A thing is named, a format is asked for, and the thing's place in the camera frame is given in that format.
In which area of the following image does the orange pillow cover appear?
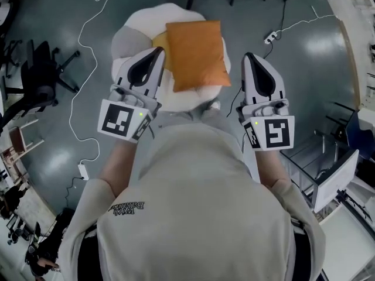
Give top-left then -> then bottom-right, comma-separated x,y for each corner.
165,19 -> 232,93

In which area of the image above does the white egg-shaped cushion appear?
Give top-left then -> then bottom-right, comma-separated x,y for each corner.
112,2 -> 233,113

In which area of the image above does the blue chair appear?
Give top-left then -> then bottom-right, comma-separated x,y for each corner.
315,101 -> 375,164

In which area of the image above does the person's right forearm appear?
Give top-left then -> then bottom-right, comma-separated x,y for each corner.
254,148 -> 291,190

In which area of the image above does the wooden chair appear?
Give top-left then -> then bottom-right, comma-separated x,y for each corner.
8,118 -> 45,165

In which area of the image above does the metal frame rack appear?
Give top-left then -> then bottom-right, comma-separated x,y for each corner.
279,127 -> 340,200

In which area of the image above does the person's beige shirt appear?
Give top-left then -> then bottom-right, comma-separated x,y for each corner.
58,109 -> 326,281

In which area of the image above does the long white cable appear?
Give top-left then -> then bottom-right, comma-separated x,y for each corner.
69,0 -> 110,165

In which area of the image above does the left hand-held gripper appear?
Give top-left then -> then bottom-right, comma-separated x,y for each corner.
97,47 -> 166,144

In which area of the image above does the thin black cable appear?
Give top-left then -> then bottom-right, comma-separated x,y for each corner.
64,176 -> 82,208

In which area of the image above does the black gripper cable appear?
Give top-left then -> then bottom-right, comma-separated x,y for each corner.
226,85 -> 244,118

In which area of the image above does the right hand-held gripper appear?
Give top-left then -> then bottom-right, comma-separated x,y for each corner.
236,52 -> 295,152

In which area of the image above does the person's left forearm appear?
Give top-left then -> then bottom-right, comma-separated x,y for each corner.
99,138 -> 139,199

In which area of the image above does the white monitor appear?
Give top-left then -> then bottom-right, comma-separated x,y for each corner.
312,149 -> 360,214

